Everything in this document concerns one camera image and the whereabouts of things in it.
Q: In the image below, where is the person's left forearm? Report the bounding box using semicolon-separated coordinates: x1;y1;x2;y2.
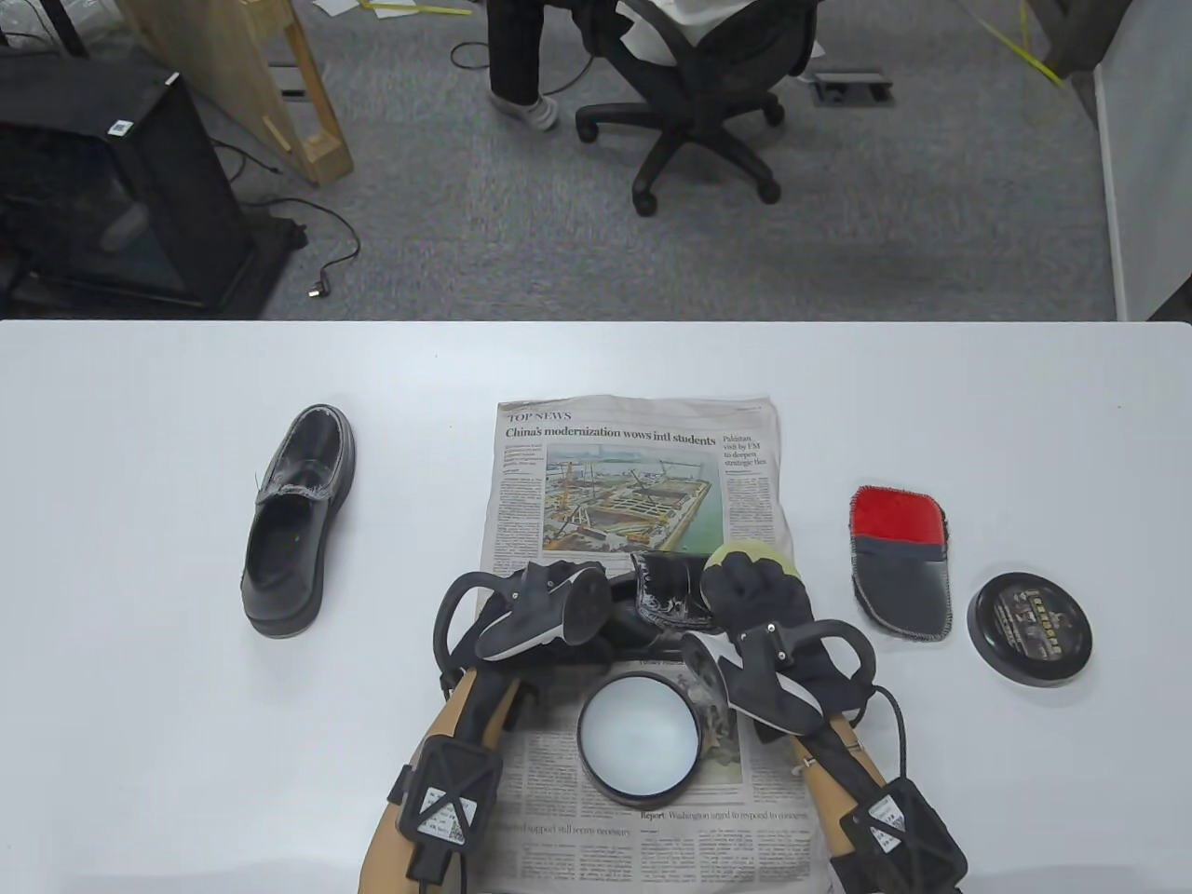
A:
359;670;536;894

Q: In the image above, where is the light wooden frame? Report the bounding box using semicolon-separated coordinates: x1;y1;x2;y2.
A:
116;0;355;187

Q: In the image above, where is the thin gold bracelet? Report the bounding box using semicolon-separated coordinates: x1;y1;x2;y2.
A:
792;740;862;774

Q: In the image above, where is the black white left hand controller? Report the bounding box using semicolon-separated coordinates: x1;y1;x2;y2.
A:
433;568;614;685

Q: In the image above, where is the black white right hand controller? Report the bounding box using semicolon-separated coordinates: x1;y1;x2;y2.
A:
682;619;878;741

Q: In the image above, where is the person's left hand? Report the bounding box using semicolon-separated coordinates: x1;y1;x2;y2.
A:
454;559;616;695

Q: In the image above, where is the printed newspaper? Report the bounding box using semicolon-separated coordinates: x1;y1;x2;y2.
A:
475;396;834;893

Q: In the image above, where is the black right wrist camera module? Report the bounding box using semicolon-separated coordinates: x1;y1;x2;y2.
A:
836;778;969;894

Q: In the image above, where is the white partition panel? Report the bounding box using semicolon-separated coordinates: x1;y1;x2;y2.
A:
1094;0;1192;322

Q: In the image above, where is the round leather care cream jar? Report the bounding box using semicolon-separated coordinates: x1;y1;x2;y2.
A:
576;675;701;807

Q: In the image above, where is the round yellow polishing sponge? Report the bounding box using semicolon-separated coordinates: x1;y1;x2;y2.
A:
705;543;804;597

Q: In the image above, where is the person's right hand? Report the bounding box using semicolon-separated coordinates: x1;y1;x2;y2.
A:
700;551;878;746

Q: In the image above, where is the black mesh cabinet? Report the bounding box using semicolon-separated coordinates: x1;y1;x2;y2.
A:
0;47;308;319

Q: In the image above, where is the black cream jar lid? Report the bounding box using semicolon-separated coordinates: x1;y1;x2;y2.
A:
967;572;1095;688

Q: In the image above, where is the yellow floor tape strip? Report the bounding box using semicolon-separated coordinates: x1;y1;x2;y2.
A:
968;0;1067;87

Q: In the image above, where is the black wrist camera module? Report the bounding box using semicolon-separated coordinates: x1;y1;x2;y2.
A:
836;778;969;894
389;738;506;886

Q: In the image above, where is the black cable with plug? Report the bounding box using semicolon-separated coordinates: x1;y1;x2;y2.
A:
210;140;362;301

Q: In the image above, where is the grey floor outlet box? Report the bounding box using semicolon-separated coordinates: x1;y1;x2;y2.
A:
808;67;895;106

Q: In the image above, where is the black leather loafer shoe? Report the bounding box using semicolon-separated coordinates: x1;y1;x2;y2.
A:
601;551;723;655
242;403;357;636

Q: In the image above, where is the black left wrist camera module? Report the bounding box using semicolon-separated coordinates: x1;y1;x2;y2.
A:
389;738;506;886

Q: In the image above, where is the black white hand controller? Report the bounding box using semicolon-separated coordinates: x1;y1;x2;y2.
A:
682;619;878;741
433;568;614;685

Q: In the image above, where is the thin black floor cable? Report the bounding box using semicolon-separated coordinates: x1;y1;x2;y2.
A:
452;37;597;94

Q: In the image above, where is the red and grey polishing mitt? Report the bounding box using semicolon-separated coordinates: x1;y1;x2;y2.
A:
849;484;955;642

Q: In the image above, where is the black wrist module cable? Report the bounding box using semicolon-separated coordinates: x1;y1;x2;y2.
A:
871;687;911;785

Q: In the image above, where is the black swivel office chair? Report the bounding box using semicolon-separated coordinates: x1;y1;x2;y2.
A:
575;0;822;217

